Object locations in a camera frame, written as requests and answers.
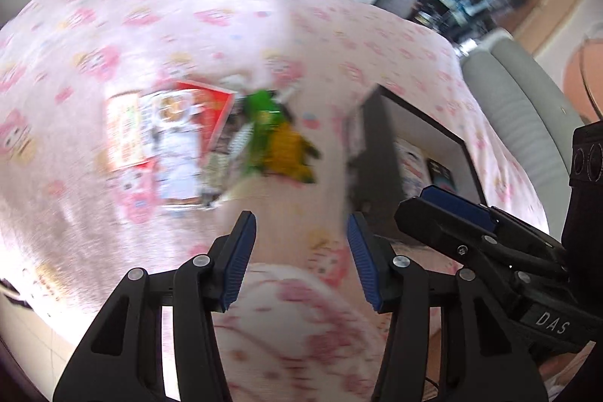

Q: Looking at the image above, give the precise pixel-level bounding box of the yellow snack bag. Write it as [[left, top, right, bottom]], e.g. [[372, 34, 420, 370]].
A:
[[262, 121, 321, 183]]

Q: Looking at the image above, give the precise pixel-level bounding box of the black storage box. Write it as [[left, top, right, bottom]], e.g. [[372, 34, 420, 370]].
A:
[[344, 85, 487, 247]]

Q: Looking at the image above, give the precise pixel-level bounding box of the cartoon sticker sheet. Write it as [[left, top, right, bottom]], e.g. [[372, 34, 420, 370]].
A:
[[393, 139, 430, 198]]

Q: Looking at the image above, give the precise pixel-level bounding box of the green snack bag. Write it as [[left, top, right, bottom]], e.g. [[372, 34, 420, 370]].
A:
[[243, 90, 293, 173]]

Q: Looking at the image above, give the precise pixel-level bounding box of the red poster card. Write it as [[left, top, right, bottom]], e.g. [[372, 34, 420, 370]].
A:
[[105, 81, 236, 215]]

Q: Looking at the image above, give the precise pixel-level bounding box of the pink cartoon bed blanket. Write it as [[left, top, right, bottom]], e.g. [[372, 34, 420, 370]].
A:
[[1, 0, 547, 401]]

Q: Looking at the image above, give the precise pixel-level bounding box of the grey ribbed sofa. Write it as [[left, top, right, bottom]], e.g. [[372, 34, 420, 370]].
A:
[[461, 38, 583, 240]]

